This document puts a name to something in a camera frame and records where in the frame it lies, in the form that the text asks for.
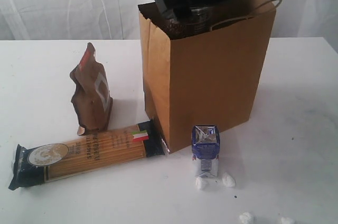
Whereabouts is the brown coffee pouch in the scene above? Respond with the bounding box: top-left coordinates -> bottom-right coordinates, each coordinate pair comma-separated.
70,42 -> 113,136

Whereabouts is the blue white milk carton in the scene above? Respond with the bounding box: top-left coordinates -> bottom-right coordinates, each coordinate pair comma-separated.
191,125 -> 220,178

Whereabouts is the silver pull-tab tin can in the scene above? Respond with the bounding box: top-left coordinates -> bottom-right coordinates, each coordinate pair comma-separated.
164,7 -> 212,40

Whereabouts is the spaghetti pasta package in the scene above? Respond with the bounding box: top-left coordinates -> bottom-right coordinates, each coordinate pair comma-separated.
8,120 -> 164,191

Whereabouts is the brown paper bag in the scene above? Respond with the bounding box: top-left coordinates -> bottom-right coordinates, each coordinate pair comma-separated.
138,0 -> 281,152

